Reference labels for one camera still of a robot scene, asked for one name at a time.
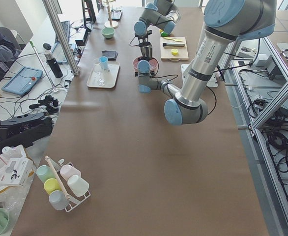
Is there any white product box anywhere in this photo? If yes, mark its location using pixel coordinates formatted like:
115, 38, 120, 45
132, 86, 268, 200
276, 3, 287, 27
0, 158, 33, 186

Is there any white wire cup rack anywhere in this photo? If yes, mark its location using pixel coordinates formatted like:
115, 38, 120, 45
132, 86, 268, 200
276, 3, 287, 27
50, 158, 92, 213

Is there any cream rabbit tray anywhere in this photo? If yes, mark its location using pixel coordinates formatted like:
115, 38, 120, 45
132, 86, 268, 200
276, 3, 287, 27
86, 61, 120, 89

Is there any yellow cup on rack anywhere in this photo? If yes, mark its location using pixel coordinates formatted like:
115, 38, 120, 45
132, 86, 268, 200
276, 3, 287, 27
44, 178, 61, 195

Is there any steel muddler black tip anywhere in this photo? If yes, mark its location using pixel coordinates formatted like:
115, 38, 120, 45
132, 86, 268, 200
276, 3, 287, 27
162, 42, 185, 47

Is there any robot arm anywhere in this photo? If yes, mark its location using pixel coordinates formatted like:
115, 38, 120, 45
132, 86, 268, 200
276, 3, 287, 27
138, 0, 276, 125
134, 0, 181, 38

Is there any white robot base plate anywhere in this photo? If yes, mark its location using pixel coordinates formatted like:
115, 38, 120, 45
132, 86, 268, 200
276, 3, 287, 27
180, 64, 219, 88

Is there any bamboo cutting board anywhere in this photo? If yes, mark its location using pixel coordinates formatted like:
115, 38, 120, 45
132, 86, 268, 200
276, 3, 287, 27
160, 37, 189, 60

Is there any clear wine glass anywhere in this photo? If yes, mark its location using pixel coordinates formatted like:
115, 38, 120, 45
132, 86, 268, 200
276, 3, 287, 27
93, 58, 105, 86

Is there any wooden rack handle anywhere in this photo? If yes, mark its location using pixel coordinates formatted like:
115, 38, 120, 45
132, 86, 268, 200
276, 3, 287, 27
45, 155, 70, 200

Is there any green ceramic bowl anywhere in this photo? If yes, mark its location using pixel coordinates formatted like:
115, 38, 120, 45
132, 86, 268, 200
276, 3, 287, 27
101, 28, 115, 39

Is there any yellow plastic knife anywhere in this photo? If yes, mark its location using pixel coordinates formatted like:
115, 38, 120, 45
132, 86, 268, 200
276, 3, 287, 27
163, 37, 183, 42

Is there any black computer mouse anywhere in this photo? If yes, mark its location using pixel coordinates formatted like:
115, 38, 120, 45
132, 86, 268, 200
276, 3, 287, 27
43, 43, 51, 50

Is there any grey folded cloth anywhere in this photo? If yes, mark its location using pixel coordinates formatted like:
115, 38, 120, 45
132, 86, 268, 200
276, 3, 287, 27
102, 50, 118, 61

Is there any white cup on rack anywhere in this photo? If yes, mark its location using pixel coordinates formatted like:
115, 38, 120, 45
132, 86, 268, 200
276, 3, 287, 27
67, 175, 89, 197

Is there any black keyboard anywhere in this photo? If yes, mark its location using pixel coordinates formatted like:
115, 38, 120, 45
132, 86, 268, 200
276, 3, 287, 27
54, 20, 71, 45

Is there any pink cup on rack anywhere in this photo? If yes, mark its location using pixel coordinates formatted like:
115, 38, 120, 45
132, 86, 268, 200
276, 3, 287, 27
60, 164, 81, 181

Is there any green cup on rack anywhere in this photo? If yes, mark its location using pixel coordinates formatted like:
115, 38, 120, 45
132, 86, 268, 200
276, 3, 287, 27
36, 165, 55, 183

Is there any grey-blue cup on rack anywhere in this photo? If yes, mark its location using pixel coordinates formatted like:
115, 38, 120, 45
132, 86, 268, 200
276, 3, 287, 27
49, 190, 69, 210

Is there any light blue cup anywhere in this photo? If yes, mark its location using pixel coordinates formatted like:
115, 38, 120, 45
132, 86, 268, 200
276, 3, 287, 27
99, 56, 109, 70

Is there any pink bowl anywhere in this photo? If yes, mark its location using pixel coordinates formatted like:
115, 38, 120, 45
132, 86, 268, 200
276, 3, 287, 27
133, 57, 158, 74

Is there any silver metal scoop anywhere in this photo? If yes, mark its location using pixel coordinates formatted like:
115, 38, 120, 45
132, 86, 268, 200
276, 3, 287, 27
139, 41, 152, 59

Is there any half lemon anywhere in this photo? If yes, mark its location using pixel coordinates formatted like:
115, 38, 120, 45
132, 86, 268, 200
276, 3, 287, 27
171, 49, 178, 55

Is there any blue teach pendant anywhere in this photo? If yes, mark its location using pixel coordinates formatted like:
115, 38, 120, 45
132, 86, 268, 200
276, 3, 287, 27
1, 67, 43, 95
51, 42, 67, 63

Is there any green lime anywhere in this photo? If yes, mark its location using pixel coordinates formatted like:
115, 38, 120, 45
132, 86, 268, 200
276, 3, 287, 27
160, 32, 169, 37

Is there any aluminium frame post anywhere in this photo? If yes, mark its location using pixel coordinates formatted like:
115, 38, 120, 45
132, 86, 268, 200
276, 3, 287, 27
42, 0, 80, 76

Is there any black thermos bottle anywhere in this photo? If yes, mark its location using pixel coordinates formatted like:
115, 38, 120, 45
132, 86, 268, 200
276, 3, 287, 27
44, 50, 63, 78

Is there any wooden cup tree stand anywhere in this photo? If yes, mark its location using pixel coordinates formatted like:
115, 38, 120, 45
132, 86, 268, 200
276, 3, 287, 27
102, 0, 118, 29

